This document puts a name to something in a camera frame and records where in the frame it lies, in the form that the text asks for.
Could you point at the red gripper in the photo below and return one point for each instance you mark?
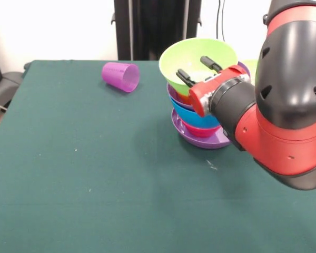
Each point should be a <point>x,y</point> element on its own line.
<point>200,97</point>

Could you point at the green plastic bowl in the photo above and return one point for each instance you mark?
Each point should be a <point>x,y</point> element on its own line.
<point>251,68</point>
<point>173,60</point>

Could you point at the small pink plastic bowl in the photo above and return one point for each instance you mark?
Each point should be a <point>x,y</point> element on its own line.
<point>202,131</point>

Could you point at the dark green tablecloth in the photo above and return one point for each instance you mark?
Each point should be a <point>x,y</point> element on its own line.
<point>94,210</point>

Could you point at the deep blue plastic bowl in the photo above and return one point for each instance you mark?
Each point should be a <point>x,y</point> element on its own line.
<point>192,117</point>

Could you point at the purple plastic bowl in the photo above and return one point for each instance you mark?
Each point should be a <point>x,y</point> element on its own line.
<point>173,97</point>
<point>200,142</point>

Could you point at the purple plastic cup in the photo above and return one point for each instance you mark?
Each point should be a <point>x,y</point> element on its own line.
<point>121,76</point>

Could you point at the orange ribbed plastic bowl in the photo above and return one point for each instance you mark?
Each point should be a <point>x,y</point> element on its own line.
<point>183,98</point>

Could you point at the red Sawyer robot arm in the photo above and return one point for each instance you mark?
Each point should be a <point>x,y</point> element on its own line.
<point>284,118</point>

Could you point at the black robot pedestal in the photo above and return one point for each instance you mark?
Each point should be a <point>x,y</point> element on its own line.
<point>158,26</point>

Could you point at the grey stand foot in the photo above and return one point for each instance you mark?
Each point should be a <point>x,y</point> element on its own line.
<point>5,87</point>

